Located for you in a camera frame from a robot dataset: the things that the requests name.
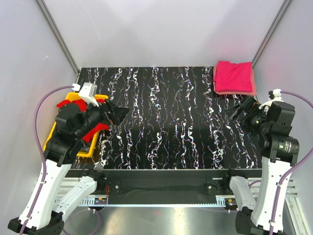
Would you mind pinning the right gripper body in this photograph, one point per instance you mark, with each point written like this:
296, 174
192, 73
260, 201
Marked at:
255, 121

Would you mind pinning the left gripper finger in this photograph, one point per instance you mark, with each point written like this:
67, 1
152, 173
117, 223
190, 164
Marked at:
116, 113
101, 98

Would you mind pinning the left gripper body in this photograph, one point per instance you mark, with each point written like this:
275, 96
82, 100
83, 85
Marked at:
94, 115

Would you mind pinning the magenta pink t shirt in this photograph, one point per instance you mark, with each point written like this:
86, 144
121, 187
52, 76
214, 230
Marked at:
233, 77

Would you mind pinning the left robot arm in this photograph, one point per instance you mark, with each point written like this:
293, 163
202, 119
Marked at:
44, 215

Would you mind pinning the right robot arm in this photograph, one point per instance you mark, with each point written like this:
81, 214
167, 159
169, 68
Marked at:
271, 122

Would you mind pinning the red t shirt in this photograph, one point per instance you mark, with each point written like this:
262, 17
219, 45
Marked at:
83, 106

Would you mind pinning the folded salmon pink t shirt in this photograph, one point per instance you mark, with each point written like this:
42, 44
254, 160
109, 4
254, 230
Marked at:
253, 84

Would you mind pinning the grey t shirt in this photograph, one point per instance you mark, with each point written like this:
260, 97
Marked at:
85, 146

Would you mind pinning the yellow plastic bin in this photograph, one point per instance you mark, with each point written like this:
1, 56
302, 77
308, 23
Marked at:
74, 96

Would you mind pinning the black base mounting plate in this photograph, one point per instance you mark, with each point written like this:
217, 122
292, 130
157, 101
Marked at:
165, 187

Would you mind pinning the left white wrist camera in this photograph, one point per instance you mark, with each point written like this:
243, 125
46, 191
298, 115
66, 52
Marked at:
86, 92

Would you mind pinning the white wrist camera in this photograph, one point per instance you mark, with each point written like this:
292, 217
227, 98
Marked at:
274, 95
86, 92

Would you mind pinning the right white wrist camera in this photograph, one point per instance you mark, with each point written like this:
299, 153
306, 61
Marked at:
274, 95

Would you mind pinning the aluminium rail profile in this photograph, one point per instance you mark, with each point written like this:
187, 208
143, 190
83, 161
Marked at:
80, 195

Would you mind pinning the left aluminium frame post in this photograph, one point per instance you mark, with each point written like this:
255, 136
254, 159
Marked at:
57, 35

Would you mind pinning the aluminium frame post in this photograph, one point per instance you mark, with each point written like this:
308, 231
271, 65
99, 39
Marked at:
57, 35
271, 31

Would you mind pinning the right aluminium frame post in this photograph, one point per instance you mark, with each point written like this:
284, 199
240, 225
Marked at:
271, 31

